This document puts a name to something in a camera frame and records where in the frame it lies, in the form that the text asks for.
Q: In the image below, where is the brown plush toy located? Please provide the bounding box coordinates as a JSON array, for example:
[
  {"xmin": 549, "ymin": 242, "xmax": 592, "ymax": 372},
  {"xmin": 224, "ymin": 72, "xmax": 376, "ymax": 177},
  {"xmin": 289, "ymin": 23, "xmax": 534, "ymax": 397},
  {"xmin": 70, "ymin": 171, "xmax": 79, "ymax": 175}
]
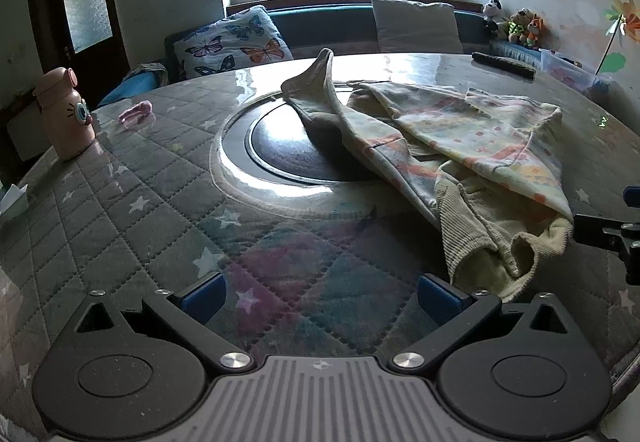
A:
[{"xmin": 508, "ymin": 8, "xmax": 534, "ymax": 45}]

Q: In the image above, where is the loose white tissue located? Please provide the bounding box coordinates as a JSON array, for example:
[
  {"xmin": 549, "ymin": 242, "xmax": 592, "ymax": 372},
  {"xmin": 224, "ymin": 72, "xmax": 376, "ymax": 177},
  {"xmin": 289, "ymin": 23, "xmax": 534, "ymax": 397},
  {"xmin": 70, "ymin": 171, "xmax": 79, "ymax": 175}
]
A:
[{"xmin": 0, "ymin": 184, "xmax": 29, "ymax": 225}]

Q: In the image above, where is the clear plastic storage box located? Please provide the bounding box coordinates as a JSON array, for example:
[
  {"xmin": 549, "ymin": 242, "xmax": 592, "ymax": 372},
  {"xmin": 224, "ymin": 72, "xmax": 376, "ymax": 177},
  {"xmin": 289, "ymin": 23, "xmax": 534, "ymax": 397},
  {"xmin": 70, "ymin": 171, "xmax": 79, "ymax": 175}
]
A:
[{"xmin": 540, "ymin": 49, "xmax": 611, "ymax": 101}]

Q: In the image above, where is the dark wooden door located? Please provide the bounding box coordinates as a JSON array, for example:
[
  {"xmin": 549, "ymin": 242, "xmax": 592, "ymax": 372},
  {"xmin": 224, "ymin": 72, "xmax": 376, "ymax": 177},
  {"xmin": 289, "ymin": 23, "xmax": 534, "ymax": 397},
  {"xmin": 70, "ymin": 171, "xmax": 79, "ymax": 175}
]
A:
[{"xmin": 27, "ymin": 0, "xmax": 129, "ymax": 109}]

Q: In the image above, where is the orange plush toy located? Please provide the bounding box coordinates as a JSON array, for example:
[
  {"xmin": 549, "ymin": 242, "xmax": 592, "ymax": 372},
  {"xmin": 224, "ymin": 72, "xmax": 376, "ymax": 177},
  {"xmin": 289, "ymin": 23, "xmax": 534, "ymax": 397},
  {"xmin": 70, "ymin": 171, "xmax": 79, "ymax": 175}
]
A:
[{"xmin": 525, "ymin": 14, "xmax": 544, "ymax": 49}]

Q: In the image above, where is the colourful printed child's garment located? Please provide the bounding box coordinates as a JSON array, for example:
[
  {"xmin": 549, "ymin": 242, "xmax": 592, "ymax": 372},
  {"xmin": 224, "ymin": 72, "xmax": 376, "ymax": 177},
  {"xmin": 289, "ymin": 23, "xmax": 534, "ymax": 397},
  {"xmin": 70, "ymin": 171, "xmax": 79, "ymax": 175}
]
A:
[{"xmin": 281, "ymin": 49, "xmax": 573, "ymax": 301}]

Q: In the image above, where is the blue folded blanket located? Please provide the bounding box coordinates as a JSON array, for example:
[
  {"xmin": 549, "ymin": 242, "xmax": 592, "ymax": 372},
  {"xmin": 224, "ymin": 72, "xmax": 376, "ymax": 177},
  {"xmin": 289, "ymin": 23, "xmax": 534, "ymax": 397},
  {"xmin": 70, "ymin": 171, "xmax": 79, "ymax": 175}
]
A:
[{"xmin": 98, "ymin": 62, "xmax": 169, "ymax": 108}]

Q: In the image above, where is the plain white cushion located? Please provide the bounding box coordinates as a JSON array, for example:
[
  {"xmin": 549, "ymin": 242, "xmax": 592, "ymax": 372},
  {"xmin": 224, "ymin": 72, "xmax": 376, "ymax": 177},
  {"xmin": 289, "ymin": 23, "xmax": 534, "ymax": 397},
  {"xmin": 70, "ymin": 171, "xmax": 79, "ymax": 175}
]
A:
[{"xmin": 372, "ymin": 0, "xmax": 463, "ymax": 54}]

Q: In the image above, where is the black white plush toy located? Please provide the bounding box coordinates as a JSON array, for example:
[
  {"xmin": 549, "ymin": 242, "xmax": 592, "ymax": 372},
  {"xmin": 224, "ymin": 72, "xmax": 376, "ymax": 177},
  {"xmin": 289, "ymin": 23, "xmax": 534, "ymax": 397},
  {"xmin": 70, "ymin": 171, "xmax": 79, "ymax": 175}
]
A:
[{"xmin": 483, "ymin": 0, "xmax": 506, "ymax": 37}]

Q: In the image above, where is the colourful paper pinwheel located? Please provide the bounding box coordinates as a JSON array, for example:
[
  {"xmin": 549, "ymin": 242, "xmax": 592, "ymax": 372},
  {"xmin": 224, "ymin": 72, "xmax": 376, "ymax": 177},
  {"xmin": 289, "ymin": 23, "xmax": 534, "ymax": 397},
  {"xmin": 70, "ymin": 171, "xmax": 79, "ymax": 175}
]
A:
[{"xmin": 596, "ymin": 0, "xmax": 639, "ymax": 75}]

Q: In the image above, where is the pink hair scrunchie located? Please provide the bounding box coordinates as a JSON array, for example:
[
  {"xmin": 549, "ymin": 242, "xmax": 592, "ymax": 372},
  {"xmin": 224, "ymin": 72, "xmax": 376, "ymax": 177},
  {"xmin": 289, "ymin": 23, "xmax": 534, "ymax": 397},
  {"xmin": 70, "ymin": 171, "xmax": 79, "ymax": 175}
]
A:
[{"xmin": 118, "ymin": 100, "xmax": 153, "ymax": 124}]

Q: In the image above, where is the teal bench sofa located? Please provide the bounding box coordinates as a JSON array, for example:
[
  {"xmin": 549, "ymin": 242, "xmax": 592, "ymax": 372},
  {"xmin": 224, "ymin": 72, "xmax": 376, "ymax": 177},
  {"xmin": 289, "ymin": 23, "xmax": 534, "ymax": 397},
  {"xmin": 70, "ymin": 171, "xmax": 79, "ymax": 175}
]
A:
[{"xmin": 164, "ymin": 1, "xmax": 544, "ymax": 73}]

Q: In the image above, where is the pink cartoon water bottle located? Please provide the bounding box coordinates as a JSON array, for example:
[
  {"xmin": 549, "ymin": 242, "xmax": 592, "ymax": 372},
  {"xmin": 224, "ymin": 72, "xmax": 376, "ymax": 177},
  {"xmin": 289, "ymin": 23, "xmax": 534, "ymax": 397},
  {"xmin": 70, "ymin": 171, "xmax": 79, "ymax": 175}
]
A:
[{"xmin": 34, "ymin": 68, "xmax": 96, "ymax": 161}]

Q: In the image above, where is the black remote control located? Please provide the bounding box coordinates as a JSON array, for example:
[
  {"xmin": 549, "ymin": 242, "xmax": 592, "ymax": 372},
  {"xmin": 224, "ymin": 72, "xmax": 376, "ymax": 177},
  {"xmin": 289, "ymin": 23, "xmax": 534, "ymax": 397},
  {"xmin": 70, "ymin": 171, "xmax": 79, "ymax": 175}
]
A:
[{"xmin": 471, "ymin": 51, "xmax": 536, "ymax": 80}]

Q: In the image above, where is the butterfly print pillow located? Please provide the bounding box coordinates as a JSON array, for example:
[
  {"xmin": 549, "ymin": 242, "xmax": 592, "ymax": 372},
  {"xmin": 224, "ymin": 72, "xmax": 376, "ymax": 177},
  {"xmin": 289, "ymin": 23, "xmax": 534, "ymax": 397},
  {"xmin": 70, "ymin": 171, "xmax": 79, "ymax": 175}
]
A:
[{"xmin": 174, "ymin": 5, "xmax": 293, "ymax": 78}]

